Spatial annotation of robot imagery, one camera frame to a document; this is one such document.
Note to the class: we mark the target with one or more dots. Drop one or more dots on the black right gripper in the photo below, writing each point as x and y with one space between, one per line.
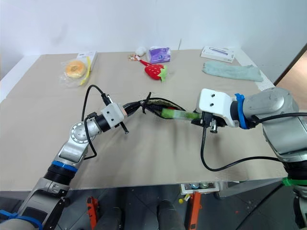
212 121

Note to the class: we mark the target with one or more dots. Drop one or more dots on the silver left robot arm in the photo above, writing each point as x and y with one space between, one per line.
72 148

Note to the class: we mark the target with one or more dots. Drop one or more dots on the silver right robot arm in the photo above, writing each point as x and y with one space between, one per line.
283 124

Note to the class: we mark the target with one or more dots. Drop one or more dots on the red strawberry plush toy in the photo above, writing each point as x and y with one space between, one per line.
154 70

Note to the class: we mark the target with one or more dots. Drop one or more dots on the grey metal table frame bar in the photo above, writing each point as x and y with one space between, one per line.
251 188

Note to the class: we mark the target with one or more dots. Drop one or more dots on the pale green folded towel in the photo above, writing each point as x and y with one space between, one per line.
232 71

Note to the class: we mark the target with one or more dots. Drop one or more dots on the green highlighter pen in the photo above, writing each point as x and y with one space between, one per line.
177 114

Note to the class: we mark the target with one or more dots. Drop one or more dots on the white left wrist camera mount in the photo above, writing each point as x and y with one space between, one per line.
112 113

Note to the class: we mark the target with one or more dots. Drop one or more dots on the small colourful wrapped candy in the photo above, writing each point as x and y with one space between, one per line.
133 57

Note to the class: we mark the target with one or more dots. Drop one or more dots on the white crumpled tissue ball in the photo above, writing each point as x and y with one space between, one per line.
141 51

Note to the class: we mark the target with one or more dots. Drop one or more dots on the small white cardboard box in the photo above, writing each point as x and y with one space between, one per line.
86 55

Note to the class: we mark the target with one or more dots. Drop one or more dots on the dark rounded shape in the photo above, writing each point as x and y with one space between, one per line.
170 215

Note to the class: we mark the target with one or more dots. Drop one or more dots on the beige paper table cover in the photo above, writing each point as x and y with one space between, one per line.
144 155

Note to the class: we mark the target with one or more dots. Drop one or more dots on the purple tissue pack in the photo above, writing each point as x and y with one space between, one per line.
159 55

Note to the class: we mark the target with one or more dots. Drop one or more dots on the black white-checked pencil case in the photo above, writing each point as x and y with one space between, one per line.
156 105

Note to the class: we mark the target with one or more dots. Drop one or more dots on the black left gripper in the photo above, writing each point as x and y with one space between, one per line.
129 109

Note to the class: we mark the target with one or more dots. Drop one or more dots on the small yellow plastic object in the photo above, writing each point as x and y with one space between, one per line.
184 198

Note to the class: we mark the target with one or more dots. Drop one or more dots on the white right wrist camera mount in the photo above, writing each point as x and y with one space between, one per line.
216 103

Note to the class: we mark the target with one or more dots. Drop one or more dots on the bagel in clear plastic bag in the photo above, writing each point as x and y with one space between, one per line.
74 69

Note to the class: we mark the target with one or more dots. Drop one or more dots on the white tray with cans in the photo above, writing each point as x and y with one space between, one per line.
200 187

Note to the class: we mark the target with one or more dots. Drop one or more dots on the flat white product box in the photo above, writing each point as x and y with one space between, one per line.
217 54

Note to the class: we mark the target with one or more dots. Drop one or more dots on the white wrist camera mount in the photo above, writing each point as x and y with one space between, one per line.
112 113
216 103

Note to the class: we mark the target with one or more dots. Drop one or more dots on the thin grey upright rod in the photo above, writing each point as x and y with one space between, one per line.
179 44

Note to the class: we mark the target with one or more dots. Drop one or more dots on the yellow plastic strip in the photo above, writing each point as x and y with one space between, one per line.
87 70

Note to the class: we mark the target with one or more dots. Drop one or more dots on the orange metal stand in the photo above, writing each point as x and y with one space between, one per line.
92 212
195 210

